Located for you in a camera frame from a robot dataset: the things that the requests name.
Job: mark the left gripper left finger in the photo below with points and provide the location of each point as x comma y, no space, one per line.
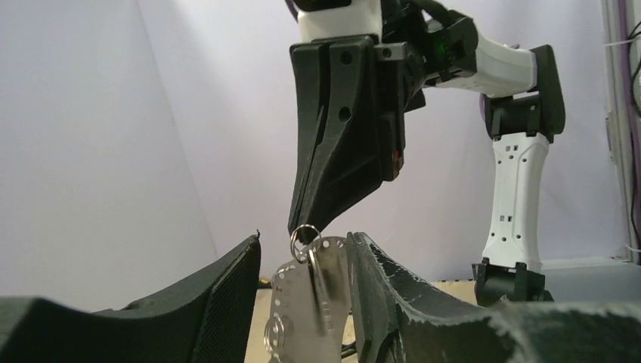
205,317

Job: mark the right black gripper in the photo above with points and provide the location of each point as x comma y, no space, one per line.
424,44

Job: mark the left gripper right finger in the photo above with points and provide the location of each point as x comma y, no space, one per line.
399,317

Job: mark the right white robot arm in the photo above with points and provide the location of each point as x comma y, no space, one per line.
523,111

